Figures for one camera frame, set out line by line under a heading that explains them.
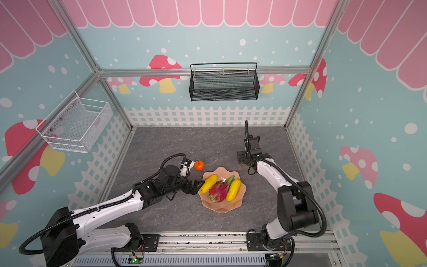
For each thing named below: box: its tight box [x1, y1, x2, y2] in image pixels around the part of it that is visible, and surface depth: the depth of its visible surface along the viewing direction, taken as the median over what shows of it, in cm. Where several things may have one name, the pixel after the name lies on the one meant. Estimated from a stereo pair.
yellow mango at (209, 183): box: [199, 174, 219, 194], surface depth 87 cm
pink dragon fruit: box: [208, 180, 229, 203], surface depth 83 cm
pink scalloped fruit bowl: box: [197, 166, 247, 214], surface depth 85 cm
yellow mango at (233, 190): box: [226, 178, 242, 202], surface depth 86 cm
